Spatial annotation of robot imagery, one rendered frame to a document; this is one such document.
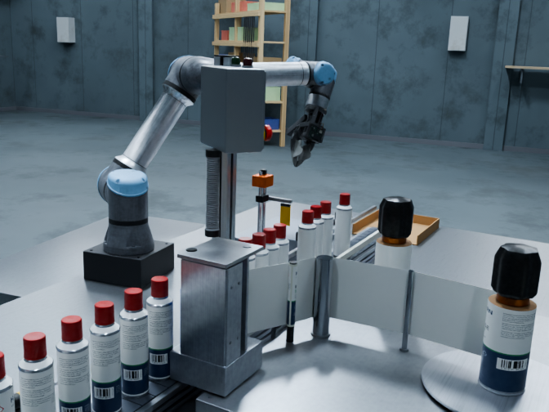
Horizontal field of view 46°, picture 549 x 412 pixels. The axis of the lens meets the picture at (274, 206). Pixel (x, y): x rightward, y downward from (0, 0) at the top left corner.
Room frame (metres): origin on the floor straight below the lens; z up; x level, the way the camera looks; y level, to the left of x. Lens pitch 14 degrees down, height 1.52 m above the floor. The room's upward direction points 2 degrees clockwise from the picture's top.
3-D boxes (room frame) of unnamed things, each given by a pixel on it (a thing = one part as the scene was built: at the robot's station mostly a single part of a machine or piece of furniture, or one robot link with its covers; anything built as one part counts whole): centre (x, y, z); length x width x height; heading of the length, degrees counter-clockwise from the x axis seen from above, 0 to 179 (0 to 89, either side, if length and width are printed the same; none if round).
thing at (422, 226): (2.47, -0.49, 0.85); 0.30 x 0.26 x 0.04; 152
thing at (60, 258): (2.02, 0.37, 0.81); 0.90 x 0.90 x 0.04; 70
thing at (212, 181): (1.49, 0.15, 1.18); 0.04 x 0.04 x 0.21
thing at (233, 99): (1.54, 0.11, 1.38); 0.17 x 0.10 x 0.19; 27
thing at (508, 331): (1.15, -0.46, 1.04); 0.09 x 0.09 x 0.29
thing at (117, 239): (1.85, 0.44, 0.97); 0.15 x 0.15 x 0.10
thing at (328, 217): (1.85, -0.15, 0.98); 0.05 x 0.05 x 0.20
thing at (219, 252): (1.17, 0.10, 1.14); 0.14 x 0.11 x 0.01; 152
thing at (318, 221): (1.79, -0.12, 0.98); 0.05 x 0.05 x 0.20
